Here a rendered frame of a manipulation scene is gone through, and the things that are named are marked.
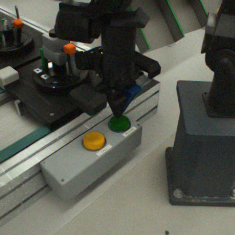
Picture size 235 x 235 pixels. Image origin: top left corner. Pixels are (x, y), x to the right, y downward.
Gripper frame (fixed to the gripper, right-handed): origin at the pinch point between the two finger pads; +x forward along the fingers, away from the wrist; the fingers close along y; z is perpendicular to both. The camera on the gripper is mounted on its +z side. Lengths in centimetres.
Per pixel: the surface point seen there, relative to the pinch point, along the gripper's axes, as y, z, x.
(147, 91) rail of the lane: -13.5, 3.1, 5.7
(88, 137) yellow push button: 7.4, 0.6, 4.3
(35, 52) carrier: -4.5, 37.5, 4.6
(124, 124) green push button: -0.1, -1.8, 4.3
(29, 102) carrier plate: 9.3, 18.4, 4.6
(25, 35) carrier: -6.4, 45.4, 2.7
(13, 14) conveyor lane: -17, 73, 6
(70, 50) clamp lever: -1.0, 15.1, -5.4
